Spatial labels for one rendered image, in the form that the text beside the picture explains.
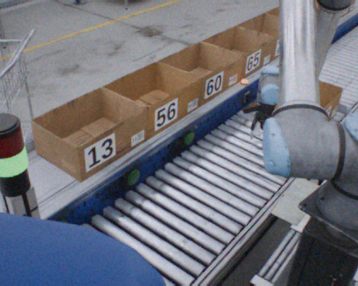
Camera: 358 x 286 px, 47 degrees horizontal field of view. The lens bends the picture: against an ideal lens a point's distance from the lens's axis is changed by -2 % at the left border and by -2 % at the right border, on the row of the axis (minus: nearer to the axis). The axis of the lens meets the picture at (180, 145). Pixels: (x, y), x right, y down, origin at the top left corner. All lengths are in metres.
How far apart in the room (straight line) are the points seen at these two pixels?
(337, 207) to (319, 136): 0.22
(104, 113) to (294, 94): 1.12
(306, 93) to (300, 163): 0.20
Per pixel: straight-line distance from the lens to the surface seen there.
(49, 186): 1.68
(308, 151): 1.05
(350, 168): 1.09
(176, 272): 1.52
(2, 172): 0.60
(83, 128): 1.96
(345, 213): 1.18
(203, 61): 2.54
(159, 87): 2.26
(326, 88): 2.53
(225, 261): 1.57
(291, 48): 1.23
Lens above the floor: 1.95
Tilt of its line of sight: 35 degrees down
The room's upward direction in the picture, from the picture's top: 3 degrees clockwise
